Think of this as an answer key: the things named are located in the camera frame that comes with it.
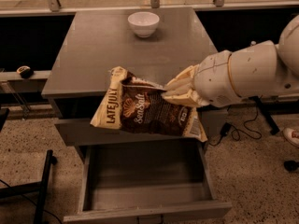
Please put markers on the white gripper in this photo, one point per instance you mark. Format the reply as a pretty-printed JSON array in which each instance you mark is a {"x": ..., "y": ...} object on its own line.
[{"x": 212, "y": 77}]

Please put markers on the brown Late July chip bag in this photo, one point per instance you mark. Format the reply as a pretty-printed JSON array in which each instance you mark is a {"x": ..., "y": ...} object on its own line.
[{"x": 136, "y": 105}]

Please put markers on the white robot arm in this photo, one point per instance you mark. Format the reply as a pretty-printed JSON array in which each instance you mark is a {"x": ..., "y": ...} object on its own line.
[{"x": 265, "y": 69}]

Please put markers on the grey middle drawer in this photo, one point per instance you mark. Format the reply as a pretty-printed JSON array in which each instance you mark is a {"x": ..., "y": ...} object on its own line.
[{"x": 79, "y": 132}]

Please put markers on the grey drawer cabinet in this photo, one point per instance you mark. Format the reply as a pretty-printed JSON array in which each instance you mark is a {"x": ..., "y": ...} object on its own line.
[{"x": 99, "y": 40}]

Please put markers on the grey open bottom drawer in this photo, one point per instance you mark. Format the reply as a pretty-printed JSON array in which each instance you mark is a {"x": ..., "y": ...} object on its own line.
[{"x": 154, "y": 182}]

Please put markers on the black power adapter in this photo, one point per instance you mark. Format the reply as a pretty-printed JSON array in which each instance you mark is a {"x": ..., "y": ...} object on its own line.
[{"x": 225, "y": 129}]

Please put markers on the white ceramic bowl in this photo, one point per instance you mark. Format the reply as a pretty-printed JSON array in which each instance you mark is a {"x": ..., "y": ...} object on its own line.
[{"x": 143, "y": 24}]

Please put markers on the white sneaker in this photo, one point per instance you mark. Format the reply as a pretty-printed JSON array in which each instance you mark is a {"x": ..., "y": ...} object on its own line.
[{"x": 292, "y": 136}]

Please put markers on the black chair caster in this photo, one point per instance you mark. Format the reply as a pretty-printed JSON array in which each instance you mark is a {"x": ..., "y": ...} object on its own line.
[{"x": 291, "y": 166}]

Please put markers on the black tape measure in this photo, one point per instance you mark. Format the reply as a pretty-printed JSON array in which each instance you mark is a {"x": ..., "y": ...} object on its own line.
[{"x": 25, "y": 71}]

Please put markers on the black metal stand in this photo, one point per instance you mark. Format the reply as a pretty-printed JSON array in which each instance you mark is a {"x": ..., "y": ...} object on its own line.
[{"x": 40, "y": 187}]

